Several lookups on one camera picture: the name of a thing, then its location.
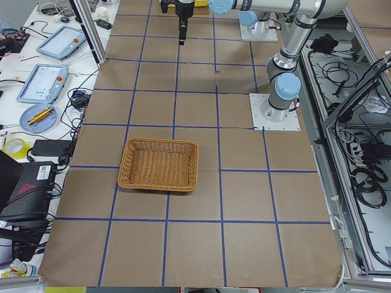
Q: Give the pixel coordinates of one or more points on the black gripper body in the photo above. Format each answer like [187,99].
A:
[184,8]

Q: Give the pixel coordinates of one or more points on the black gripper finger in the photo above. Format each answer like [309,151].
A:
[182,28]

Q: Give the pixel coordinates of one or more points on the yellow tape roll on desk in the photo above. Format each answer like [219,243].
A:
[16,148]

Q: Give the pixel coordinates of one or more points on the white paper cup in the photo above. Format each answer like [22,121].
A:
[102,13]

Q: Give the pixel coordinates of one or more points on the upper teach pendant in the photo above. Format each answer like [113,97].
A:
[63,43]

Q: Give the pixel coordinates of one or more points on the teach pendant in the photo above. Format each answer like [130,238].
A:
[44,84]
[63,43]

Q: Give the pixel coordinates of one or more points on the brown wicker basket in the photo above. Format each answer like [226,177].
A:
[159,164]

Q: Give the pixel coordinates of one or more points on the lower teach pendant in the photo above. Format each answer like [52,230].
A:
[44,84]

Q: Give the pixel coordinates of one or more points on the brass cylinder tool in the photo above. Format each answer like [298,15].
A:
[40,116]

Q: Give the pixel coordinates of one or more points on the blue plate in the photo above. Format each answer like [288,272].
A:
[39,127]

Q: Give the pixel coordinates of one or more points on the black power adapter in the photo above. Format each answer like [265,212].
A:
[50,148]

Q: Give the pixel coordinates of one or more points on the black computer box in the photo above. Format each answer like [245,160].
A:
[25,189]

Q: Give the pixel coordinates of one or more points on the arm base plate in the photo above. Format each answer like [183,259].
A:
[261,31]
[267,118]

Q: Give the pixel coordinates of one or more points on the aluminium frame post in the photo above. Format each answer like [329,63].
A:
[83,15]

